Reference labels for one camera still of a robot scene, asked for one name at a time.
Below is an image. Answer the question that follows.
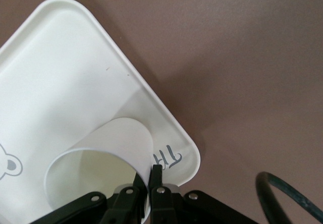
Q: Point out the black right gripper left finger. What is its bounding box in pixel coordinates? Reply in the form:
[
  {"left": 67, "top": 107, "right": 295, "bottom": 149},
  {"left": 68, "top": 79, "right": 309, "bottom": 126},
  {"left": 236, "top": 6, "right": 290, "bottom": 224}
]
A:
[{"left": 100, "top": 172, "right": 146, "bottom": 224}]

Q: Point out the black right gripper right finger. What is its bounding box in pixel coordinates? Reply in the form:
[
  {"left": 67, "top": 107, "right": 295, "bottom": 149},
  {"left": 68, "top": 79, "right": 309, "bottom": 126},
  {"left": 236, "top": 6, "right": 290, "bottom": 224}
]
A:
[{"left": 147, "top": 164, "right": 179, "bottom": 224}]

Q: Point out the white plastic cup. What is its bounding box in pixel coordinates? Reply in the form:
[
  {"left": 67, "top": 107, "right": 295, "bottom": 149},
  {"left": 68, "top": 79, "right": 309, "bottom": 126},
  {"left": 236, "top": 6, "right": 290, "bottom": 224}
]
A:
[{"left": 43, "top": 117, "right": 154, "bottom": 221}]

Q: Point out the cream tray with bear print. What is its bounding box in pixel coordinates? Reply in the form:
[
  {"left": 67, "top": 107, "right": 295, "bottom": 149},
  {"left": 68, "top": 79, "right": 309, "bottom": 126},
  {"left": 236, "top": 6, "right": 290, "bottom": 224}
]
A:
[{"left": 0, "top": 0, "right": 202, "bottom": 224}]

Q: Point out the brown table mat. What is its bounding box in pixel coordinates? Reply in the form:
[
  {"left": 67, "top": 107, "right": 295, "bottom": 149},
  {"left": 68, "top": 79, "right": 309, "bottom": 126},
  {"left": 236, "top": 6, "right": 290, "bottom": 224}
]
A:
[{"left": 0, "top": 0, "right": 323, "bottom": 224}]

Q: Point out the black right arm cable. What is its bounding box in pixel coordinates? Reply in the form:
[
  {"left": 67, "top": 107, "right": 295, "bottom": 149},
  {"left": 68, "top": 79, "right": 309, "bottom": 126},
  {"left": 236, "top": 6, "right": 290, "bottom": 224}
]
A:
[{"left": 254, "top": 171, "right": 323, "bottom": 224}]

